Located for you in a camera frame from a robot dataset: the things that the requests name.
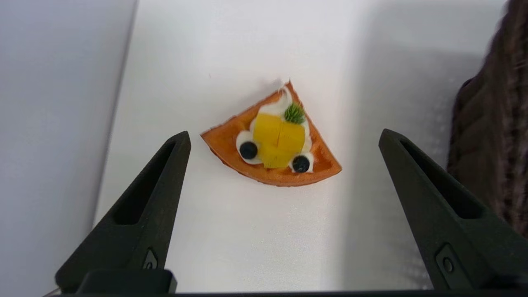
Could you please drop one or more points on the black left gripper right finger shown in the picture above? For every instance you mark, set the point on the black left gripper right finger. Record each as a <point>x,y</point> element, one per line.
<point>462,243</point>

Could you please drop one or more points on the triangle waffle bread with fruit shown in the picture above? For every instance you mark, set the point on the triangle waffle bread with fruit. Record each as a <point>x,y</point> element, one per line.
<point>317,165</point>

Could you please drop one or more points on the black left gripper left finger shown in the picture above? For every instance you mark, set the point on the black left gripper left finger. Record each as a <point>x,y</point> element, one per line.
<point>132,239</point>

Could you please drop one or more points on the dark brown wicker basket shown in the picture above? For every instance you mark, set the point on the dark brown wicker basket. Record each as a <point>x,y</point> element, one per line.
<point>495,144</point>

